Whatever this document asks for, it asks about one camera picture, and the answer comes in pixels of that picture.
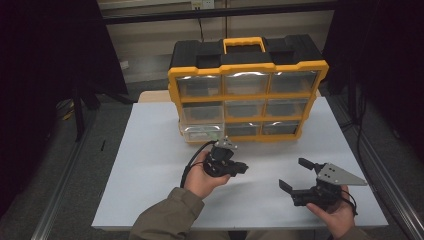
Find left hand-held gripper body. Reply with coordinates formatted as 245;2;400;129
203;135;249;178

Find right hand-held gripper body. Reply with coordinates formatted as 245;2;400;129
290;162;368;211

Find clear plastic organizer drawer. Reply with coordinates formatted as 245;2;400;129
182;101;224;124
179;122;225;144

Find yellow black drawer organizer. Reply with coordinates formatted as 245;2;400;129
167;34;330;145

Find person's left hand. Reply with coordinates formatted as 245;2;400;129
183;151;231;200

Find person's right hand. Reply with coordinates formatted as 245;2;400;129
306;186;356;239

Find grid of clear bins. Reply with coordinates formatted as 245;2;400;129
176;70;318;137

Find wooden table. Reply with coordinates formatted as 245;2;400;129
138;89;323;104

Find black curtain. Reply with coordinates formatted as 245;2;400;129
0;0;129;218
321;0;424;161

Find dark metal stand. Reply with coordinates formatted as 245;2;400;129
71;79;134;143

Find black horizontal bar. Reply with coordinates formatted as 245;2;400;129
101;1;338;25

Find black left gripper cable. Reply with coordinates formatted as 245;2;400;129
179;139;218;189

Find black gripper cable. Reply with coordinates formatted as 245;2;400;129
179;139;218;189
339;189;358;216

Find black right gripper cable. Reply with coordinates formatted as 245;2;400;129
339;189;358;216

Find black floor cable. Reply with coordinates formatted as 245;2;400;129
339;83;368;164

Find aluminium floor rail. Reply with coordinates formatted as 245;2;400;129
31;109;98;240
328;94;424;240

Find yellow floor cables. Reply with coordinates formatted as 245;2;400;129
56;98;76;122

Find white wall outlet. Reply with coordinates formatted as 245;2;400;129
191;0;215;10

